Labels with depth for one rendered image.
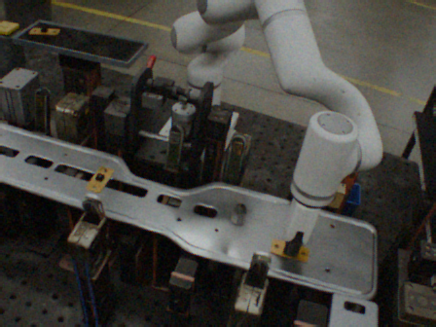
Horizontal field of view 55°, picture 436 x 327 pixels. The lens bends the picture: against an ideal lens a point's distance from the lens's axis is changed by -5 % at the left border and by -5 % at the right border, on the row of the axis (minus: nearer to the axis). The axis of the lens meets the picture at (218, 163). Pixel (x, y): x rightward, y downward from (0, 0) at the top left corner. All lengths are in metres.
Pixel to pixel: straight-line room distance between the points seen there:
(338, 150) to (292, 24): 0.24
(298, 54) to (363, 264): 0.48
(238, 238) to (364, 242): 0.29
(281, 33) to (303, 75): 0.09
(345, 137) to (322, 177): 0.08
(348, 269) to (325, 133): 0.38
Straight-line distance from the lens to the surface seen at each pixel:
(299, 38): 0.80
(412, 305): 0.92
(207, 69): 1.44
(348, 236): 1.05
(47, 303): 1.24
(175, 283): 0.90
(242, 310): 0.82
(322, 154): 0.73
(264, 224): 1.01
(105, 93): 1.18
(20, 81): 1.25
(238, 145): 1.05
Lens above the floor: 1.74
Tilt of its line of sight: 41 degrees down
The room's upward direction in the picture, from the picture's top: 9 degrees clockwise
